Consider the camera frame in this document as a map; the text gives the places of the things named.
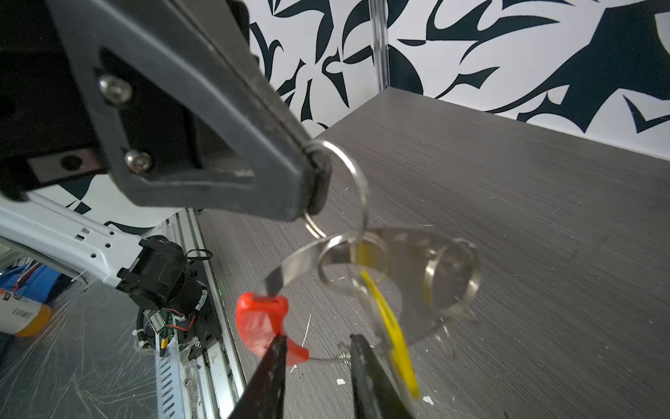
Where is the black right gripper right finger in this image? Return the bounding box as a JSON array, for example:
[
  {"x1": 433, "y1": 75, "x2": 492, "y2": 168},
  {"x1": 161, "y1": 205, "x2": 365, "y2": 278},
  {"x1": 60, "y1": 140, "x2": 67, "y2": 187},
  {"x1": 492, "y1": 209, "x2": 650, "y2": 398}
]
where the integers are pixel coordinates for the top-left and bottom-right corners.
[{"x1": 350, "y1": 335, "x2": 413, "y2": 419}]

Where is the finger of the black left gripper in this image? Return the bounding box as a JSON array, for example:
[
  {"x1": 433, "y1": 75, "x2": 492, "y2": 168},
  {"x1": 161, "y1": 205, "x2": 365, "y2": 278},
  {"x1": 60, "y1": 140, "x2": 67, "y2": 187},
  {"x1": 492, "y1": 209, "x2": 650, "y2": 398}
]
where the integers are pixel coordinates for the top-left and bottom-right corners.
[{"x1": 47, "y1": 1, "x2": 331, "y2": 222}]

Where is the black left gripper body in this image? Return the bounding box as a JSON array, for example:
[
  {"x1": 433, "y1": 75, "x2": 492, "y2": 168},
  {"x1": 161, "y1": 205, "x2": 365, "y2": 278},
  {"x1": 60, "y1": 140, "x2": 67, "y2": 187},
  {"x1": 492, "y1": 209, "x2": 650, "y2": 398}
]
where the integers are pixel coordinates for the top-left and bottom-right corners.
[{"x1": 0, "y1": 0, "x2": 252, "y2": 203}]

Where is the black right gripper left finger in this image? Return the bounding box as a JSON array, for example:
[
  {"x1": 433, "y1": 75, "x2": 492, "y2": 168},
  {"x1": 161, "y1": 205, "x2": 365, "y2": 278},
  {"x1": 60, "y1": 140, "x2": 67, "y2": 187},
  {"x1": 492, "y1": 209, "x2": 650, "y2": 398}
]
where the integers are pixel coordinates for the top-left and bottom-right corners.
[{"x1": 229, "y1": 335, "x2": 287, "y2": 419}]

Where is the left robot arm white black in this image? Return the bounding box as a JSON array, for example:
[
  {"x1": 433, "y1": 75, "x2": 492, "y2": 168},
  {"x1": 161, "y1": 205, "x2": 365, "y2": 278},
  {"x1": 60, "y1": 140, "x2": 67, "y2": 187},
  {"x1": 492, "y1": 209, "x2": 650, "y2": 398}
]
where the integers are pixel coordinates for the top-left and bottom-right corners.
[{"x1": 1, "y1": 1, "x2": 331, "y2": 314}]

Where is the small silver split ring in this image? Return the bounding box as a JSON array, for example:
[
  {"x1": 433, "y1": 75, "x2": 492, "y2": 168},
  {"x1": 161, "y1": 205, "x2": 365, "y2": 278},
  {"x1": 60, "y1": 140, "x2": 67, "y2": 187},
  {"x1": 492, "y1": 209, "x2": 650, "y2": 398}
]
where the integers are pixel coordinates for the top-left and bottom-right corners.
[{"x1": 302, "y1": 138, "x2": 370, "y2": 239}]

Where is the white slotted cable duct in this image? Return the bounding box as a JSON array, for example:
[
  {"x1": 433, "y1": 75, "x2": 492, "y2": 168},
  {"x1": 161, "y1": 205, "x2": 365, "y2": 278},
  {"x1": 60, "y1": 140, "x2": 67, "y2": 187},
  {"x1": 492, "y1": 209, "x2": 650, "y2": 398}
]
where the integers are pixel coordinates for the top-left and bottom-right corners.
[{"x1": 155, "y1": 340, "x2": 186, "y2": 419}]

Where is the aluminium front rail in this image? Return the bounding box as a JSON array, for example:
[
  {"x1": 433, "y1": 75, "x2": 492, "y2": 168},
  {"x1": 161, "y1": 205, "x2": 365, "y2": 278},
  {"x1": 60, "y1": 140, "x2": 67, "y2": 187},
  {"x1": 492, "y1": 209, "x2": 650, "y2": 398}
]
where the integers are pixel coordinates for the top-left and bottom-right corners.
[{"x1": 155, "y1": 209, "x2": 245, "y2": 418}]

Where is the large metal keyring red handle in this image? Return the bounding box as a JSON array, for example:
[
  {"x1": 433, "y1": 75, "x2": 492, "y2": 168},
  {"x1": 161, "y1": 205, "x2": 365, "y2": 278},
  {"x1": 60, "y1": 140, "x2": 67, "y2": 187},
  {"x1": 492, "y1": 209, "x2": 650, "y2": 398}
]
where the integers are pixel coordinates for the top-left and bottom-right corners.
[{"x1": 234, "y1": 224, "x2": 472, "y2": 368}]

